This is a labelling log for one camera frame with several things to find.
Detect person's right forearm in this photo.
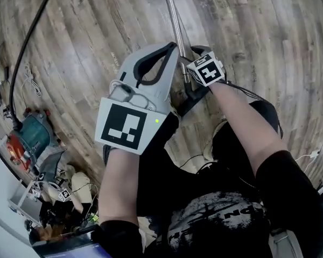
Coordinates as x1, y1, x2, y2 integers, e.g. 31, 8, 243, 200
208, 81, 289, 177

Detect red and green vacuum canister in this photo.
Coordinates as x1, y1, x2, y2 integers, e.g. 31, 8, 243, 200
5, 107, 67, 182

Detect grey shoulder bag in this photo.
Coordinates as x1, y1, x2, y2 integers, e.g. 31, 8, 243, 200
268, 228, 305, 258

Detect person's black shorts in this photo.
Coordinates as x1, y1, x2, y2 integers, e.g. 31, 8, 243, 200
136, 101, 283, 217

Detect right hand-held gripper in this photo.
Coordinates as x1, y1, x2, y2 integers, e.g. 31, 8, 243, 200
187, 45, 226, 87

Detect person's beige shoe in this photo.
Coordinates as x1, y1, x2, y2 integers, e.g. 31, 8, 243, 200
203, 118, 228, 161

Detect white coiled cord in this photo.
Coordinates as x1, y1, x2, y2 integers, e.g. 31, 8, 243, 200
20, 63, 43, 98

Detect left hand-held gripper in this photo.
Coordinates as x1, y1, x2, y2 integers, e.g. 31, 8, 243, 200
94, 42, 180, 155

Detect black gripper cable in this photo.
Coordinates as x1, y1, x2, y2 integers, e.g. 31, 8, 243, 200
223, 81, 283, 139

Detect person's black printed t-shirt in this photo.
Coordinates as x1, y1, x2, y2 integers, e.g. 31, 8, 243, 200
93, 150, 323, 258

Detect vacuum wand with hose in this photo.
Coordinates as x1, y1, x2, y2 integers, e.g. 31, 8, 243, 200
9, 0, 174, 130

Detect black laptop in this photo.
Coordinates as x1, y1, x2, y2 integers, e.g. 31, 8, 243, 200
31, 230, 108, 258

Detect person's left forearm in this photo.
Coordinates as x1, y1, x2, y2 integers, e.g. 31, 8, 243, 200
98, 144, 141, 225

